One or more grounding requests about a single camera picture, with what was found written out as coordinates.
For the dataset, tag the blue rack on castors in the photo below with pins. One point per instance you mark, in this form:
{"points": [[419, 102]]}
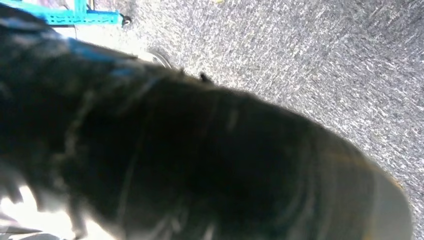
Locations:
{"points": [[82, 17]]}

